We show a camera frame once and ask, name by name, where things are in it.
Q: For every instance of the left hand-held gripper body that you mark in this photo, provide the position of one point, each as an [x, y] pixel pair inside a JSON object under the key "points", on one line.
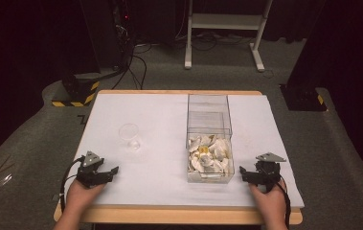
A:
{"points": [[88, 167]]}

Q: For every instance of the pile of white pieces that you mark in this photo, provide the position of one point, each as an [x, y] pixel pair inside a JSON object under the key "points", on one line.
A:
{"points": [[217, 150]]}

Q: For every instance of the white table mat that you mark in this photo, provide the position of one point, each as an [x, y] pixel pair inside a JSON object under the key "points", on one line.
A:
{"points": [[156, 179]]}

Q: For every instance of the black yellow striped stand base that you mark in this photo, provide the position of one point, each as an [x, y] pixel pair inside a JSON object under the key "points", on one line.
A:
{"points": [[83, 96]]}

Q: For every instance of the person's left hand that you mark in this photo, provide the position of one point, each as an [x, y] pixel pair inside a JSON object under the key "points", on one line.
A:
{"points": [[80, 196]]}

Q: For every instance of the black equipment column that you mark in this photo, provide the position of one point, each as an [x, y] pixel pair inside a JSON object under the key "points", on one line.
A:
{"points": [[108, 32]]}

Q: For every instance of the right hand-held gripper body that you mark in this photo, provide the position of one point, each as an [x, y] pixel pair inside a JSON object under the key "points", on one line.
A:
{"points": [[268, 174]]}

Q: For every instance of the small yellow piece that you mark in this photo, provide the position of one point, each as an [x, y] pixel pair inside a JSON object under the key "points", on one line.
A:
{"points": [[203, 149]]}

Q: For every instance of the person's right hand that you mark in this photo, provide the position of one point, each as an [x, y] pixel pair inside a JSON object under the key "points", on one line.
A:
{"points": [[271, 204]]}

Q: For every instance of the white metal stand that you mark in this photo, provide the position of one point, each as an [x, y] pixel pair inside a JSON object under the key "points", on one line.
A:
{"points": [[223, 21]]}

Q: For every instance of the clear plastic cup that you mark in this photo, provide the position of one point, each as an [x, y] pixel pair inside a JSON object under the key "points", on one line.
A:
{"points": [[128, 132]]}

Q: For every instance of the clear plastic box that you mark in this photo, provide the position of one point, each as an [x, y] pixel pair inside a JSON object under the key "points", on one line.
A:
{"points": [[209, 111]]}

